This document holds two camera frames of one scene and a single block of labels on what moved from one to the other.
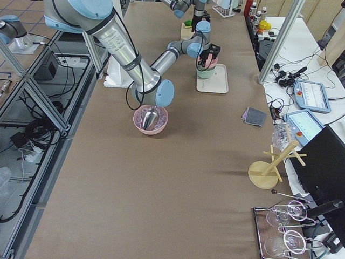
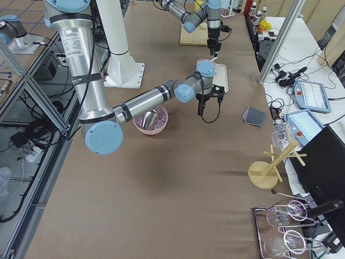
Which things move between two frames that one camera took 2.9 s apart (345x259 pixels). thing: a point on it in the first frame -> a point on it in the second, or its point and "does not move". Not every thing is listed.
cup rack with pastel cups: (226, 8) does not move
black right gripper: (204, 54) -> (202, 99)
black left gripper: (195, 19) -> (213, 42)
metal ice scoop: (150, 118) does not move
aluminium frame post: (290, 21) does not move
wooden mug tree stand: (265, 175) does not move
